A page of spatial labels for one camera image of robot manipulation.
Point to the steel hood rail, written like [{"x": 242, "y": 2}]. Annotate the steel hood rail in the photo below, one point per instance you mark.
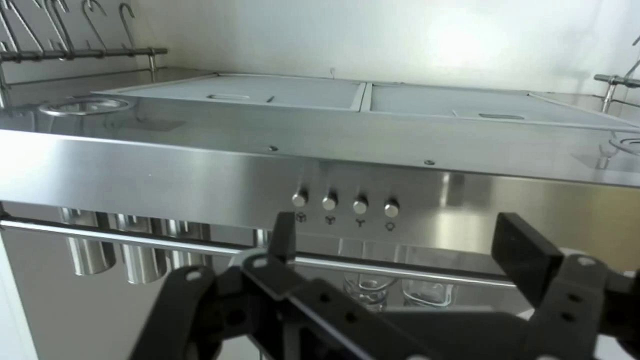
[{"x": 40, "y": 228}]

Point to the metal grease filter panel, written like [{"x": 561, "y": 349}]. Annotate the metal grease filter panel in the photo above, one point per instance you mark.
[
  {"x": 241, "y": 93},
  {"x": 493, "y": 103}
]

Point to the clear glass spice jar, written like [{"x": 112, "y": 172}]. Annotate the clear glass spice jar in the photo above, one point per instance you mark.
[
  {"x": 427, "y": 291},
  {"x": 366, "y": 283}
]

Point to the stainless steel range hood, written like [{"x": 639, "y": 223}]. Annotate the stainless steel range hood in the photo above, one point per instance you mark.
[{"x": 166, "y": 172}]

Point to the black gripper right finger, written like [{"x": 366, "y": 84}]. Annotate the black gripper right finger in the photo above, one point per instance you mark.
[{"x": 567, "y": 302}]

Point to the long steel wall rail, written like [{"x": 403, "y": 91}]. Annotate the long steel wall rail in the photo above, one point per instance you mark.
[{"x": 81, "y": 54}]

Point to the steel hanging hook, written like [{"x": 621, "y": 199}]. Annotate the steel hanging hook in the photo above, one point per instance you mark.
[
  {"x": 101, "y": 37},
  {"x": 130, "y": 33}
]

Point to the round silver hood button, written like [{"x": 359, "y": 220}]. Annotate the round silver hood button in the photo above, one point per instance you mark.
[
  {"x": 361, "y": 205},
  {"x": 299, "y": 199},
  {"x": 328, "y": 201},
  {"x": 391, "y": 209}
]

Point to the metal spice jar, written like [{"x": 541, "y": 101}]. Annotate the metal spice jar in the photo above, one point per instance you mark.
[
  {"x": 186, "y": 251},
  {"x": 90, "y": 257},
  {"x": 136, "y": 263}
]

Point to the round hood lamp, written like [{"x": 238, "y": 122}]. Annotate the round hood lamp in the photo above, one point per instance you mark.
[{"x": 87, "y": 104}]

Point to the hanging steel kitchen utensil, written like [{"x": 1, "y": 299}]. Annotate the hanging steel kitchen utensil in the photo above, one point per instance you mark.
[
  {"x": 26, "y": 27},
  {"x": 61, "y": 27}
]

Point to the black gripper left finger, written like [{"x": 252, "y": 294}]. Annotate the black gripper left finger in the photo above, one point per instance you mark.
[{"x": 191, "y": 302}]

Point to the short steel wall rail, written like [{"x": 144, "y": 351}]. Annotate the short steel wall rail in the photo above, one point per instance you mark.
[{"x": 616, "y": 81}]

